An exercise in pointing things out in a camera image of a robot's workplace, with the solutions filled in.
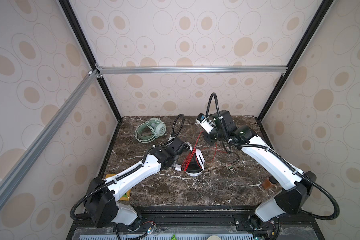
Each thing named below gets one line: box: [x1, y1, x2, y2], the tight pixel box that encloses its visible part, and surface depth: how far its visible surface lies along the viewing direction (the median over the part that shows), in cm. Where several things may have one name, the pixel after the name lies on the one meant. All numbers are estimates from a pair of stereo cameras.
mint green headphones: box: [134, 117, 167, 143], surface depth 108 cm
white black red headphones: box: [185, 148, 206, 177], surface depth 79 cm
